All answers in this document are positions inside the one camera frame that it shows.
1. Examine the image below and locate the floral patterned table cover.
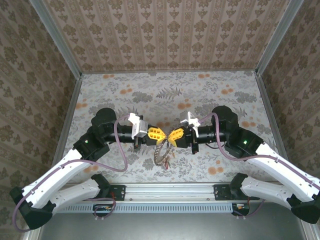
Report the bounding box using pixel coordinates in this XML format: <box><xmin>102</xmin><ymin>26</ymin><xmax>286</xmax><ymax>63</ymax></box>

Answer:
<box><xmin>53</xmin><ymin>70</ymin><xmax>292</xmax><ymax>183</ymax></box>

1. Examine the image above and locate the grey steel sheet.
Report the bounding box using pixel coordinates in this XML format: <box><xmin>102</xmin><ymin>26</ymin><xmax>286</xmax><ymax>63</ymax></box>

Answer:
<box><xmin>37</xmin><ymin>212</ymin><xmax>308</xmax><ymax>240</ymax></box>

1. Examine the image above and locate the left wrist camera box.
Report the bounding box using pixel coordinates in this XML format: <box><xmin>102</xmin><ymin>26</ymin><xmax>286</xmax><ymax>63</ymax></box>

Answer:
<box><xmin>127</xmin><ymin>112</ymin><xmax>150</xmax><ymax>139</ymax></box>

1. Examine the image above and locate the aluminium table side rail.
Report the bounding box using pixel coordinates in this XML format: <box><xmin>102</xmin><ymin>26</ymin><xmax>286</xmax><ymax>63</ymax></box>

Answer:
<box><xmin>254</xmin><ymin>71</ymin><xmax>296</xmax><ymax>176</ymax></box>
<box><xmin>53</xmin><ymin>73</ymin><xmax>84</xmax><ymax>161</ymax></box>

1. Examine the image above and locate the aluminium mounting rail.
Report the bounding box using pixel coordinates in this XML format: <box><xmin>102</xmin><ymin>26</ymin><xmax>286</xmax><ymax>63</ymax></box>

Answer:
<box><xmin>57</xmin><ymin>182</ymin><xmax>305</xmax><ymax>201</ymax></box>

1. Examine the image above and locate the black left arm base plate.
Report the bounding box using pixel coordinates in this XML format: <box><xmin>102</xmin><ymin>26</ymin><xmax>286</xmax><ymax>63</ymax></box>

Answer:
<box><xmin>81</xmin><ymin>184</ymin><xmax>126</xmax><ymax>202</ymax></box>

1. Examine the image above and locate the grey slotted cable duct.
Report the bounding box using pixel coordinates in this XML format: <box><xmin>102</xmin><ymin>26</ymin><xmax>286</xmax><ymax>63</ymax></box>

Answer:
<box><xmin>56</xmin><ymin>202</ymin><xmax>236</xmax><ymax>214</ymax></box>

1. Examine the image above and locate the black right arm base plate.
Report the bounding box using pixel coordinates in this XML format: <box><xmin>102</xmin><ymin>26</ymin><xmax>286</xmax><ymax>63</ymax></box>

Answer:
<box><xmin>213</xmin><ymin>184</ymin><xmax>261</xmax><ymax>202</ymax></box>

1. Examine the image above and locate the black connector box with wires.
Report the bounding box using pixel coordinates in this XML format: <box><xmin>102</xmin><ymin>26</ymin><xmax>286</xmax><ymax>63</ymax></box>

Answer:
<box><xmin>231</xmin><ymin>202</ymin><xmax>251</xmax><ymax>217</ymax></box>
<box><xmin>92</xmin><ymin>203</ymin><xmax>114</xmax><ymax>217</ymax></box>

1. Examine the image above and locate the aluminium corner post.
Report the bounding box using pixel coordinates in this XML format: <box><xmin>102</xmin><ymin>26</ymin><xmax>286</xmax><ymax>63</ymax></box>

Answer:
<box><xmin>29</xmin><ymin>0</ymin><xmax>83</xmax><ymax>80</ymax></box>
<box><xmin>254</xmin><ymin>0</ymin><xmax>305</xmax><ymax>76</ymax></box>

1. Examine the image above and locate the aluminium frame bar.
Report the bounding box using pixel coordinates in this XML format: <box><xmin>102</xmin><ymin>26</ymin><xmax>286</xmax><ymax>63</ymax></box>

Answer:
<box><xmin>22</xmin><ymin>228</ymin><xmax>45</xmax><ymax>240</ymax></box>
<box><xmin>299</xmin><ymin>217</ymin><xmax>320</xmax><ymax>240</ymax></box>

